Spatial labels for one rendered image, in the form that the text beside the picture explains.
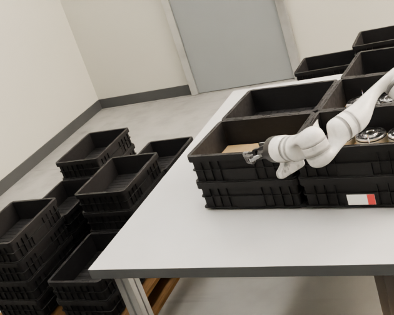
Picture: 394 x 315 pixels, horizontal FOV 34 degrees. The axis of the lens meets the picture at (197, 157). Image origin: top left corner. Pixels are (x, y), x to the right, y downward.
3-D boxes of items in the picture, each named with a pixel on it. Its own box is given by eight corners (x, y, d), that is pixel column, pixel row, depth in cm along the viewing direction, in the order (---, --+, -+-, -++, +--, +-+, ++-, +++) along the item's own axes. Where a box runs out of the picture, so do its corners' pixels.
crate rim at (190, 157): (317, 117, 232) (316, 110, 231) (289, 157, 209) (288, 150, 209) (221, 125, 253) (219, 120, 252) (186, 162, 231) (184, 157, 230)
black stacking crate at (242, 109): (344, 106, 259) (338, 80, 254) (323, 140, 236) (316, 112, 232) (256, 115, 279) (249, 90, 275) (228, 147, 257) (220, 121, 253)
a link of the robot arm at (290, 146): (271, 138, 171) (286, 166, 173) (303, 135, 157) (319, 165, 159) (290, 124, 174) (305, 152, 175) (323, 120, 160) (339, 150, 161)
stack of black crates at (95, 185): (138, 225, 367) (111, 157, 349) (184, 223, 353) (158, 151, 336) (104, 269, 335) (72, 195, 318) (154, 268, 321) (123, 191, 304)
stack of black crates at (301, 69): (371, 94, 436) (362, 47, 423) (364, 113, 412) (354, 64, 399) (314, 102, 455) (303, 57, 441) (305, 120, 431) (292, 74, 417)
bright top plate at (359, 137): (353, 143, 216) (353, 142, 215) (358, 130, 224) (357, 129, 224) (384, 139, 211) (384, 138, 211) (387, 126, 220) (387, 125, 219)
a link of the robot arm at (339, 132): (321, 172, 159) (362, 143, 163) (305, 142, 158) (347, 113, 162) (307, 171, 166) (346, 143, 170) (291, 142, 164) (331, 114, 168)
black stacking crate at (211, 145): (323, 140, 236) (316, 112, 231) (296, 182, 213) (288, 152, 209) (228, 147, 257) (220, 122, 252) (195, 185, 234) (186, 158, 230)
